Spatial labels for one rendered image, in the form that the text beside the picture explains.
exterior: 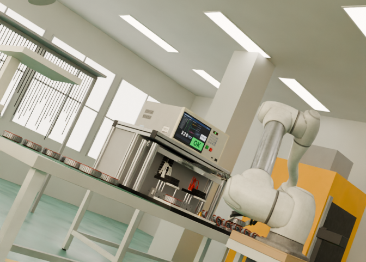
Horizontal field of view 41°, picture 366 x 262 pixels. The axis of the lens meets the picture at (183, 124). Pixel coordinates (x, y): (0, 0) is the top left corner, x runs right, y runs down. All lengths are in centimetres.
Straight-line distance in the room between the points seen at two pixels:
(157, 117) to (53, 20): 650
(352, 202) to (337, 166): 49
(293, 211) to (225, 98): 517
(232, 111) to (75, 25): 386
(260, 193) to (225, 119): 494
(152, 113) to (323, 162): 407
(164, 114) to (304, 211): 117
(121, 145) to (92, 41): 686
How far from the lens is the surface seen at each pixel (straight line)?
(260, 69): 725
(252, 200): 206
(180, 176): 304
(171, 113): 286
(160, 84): 1061
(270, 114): 250
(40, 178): 199
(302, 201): 209
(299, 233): 209
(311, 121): 254
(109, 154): 293
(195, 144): 290
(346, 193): 661
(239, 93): 702
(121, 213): 1066
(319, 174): 640
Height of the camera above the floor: 78
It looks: 9 degrees up
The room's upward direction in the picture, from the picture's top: 24 degrees clockwise
